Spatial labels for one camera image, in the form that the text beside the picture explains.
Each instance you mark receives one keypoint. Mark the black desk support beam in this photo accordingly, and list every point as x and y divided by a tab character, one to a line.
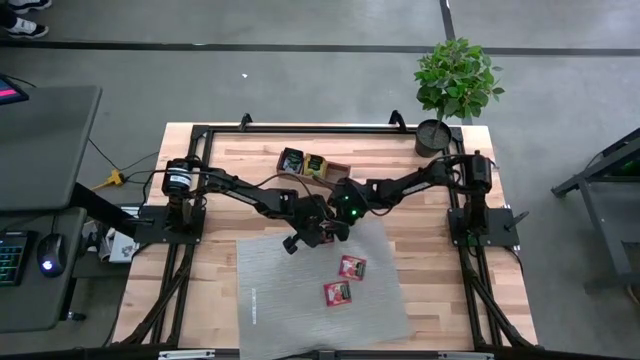
100	210

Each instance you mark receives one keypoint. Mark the black computer mouse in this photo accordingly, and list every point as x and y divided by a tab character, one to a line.
51	252

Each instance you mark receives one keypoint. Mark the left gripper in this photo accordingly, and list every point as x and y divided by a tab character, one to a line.
310	220

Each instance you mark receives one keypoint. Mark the silver aluminium rail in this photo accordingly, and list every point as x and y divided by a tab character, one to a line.
131	211

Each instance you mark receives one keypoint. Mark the yellow lemon tea packet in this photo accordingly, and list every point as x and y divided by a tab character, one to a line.
315	166

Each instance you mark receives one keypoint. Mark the grey woven table mat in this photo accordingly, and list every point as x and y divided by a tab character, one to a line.
290	320

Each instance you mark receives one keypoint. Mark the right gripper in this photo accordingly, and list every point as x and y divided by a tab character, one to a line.
357	200

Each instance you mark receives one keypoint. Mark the person's foot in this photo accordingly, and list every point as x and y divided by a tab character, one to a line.
27	29
30	5

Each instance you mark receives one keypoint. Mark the green potted plant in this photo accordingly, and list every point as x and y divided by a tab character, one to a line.
455	80

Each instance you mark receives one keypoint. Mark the dark tea packet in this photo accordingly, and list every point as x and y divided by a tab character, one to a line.
292	161

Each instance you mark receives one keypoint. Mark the black metal stand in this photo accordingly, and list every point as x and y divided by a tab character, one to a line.
600	230

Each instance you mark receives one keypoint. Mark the wooden three-compartment organizer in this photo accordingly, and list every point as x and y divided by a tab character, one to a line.
337	171

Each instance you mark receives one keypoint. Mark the dark grey desk top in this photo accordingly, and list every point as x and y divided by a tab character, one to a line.
30	310

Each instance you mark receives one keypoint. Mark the yellow power plug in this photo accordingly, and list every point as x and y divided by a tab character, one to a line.
114	179

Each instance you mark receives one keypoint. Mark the white label strip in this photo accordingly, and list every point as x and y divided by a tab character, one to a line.
253	306

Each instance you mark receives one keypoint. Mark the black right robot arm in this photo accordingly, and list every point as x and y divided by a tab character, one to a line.
425	182

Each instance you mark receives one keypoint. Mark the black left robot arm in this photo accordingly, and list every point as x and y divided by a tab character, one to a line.
240	192

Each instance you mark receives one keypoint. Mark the white printed box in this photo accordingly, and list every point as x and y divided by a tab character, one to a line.
122	247

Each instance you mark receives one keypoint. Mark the black backlit keyboard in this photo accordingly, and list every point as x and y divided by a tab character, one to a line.
12	257

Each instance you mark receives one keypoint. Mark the black computer monitor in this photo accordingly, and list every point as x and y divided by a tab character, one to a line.
10	92

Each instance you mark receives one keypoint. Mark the silver frame bracket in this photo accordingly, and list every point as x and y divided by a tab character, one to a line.
185	354
465	356

